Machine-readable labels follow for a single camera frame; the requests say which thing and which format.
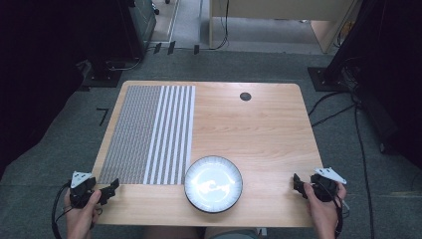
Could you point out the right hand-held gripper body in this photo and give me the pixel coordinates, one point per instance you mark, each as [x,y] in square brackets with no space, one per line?
[324,186]

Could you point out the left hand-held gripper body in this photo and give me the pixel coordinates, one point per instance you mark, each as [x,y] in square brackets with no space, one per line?
[79,191]

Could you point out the white plate with dark rim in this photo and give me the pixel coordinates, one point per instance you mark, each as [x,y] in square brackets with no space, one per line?
[213,184]

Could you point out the person's left hand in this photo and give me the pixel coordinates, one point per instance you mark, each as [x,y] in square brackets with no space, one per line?
[80,217]

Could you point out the person's right hand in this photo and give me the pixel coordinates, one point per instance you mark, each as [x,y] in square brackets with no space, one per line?
[321,215]

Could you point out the grey white striped placemat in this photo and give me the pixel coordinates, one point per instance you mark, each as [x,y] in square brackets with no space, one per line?
[146,134]

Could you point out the black tape corner mark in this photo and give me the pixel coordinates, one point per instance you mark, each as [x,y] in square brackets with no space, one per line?
[104,114]

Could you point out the black round table grommet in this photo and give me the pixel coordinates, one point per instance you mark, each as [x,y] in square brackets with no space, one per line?
[245,96]

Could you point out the black stand base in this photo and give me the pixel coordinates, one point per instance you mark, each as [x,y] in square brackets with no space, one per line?
[101,75]
[323,79]

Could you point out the black tape strip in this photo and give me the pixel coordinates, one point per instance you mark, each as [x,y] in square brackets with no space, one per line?
[196,49]
[157,48]
[171,47]

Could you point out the light wooden desk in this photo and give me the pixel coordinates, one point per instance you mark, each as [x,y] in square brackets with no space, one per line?
[282,13]

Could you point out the dark green cabinet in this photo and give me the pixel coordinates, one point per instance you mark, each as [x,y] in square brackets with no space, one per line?
[143,20]

